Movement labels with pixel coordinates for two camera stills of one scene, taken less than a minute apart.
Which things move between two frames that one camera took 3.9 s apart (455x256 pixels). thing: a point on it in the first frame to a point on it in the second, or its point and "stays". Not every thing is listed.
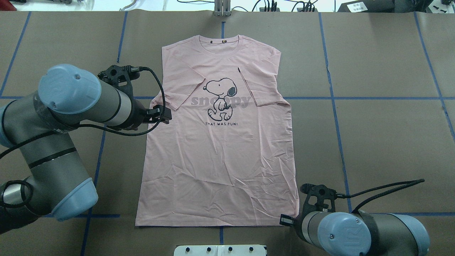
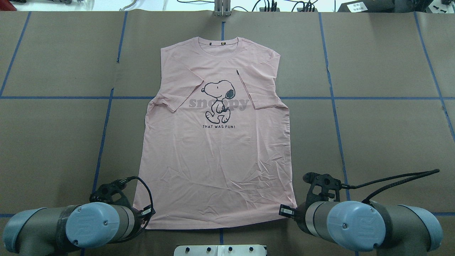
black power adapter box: x=368 y=6 stays
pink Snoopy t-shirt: x=226 y=158 stays
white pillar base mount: x=220 y=250 stays
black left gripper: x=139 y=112 to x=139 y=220
